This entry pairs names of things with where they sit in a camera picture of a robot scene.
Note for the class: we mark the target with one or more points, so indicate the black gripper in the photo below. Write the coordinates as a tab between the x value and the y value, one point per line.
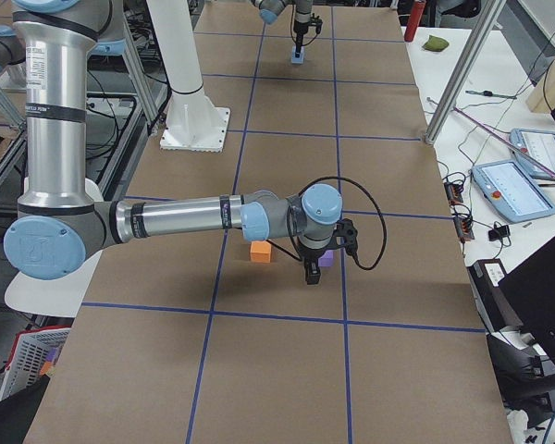
310	255
299	29

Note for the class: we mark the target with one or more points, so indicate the light blue foam block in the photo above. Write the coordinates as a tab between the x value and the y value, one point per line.
297	57

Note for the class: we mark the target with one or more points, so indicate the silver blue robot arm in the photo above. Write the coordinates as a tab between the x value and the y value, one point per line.
302	19
59	36

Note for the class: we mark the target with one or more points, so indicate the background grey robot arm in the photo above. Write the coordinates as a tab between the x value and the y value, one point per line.
12	56

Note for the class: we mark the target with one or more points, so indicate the purple foam block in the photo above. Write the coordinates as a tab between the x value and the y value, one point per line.
327	259

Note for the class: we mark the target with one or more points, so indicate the orange foam block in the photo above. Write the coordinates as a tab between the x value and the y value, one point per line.
261	252

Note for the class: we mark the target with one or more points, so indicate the red bottle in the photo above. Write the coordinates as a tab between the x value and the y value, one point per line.
414	20

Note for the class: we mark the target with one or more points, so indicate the green bean bag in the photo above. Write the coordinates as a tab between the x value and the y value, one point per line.
435	44

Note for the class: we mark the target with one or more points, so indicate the orange black electronics board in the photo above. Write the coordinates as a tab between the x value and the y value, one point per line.
461	214

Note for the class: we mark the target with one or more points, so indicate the near blue teach pendant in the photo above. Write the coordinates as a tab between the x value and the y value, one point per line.
512	192

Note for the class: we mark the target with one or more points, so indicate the blue teach pendant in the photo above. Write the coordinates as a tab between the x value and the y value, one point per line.
539	144
512	192

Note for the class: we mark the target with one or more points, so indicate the black laptop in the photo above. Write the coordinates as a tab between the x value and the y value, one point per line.
530	291

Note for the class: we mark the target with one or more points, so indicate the white plastic chair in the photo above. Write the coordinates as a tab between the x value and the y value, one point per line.
51	296

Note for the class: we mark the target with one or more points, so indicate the far blue teach pendant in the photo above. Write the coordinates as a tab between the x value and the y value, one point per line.
539	144

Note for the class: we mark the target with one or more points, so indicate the white perforated basket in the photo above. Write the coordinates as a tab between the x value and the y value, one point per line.
29	352

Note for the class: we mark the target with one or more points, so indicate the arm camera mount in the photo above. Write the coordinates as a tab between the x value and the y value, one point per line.
316	23

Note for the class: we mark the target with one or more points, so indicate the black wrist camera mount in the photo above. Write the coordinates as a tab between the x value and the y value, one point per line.
345	237

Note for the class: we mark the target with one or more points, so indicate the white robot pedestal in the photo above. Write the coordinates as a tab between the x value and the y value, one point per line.
193	123

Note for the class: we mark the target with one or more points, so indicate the aluminium frame post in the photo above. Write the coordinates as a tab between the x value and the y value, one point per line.
467	58

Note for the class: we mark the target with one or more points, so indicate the green handled grabber stick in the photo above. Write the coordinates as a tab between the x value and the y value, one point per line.
511	147

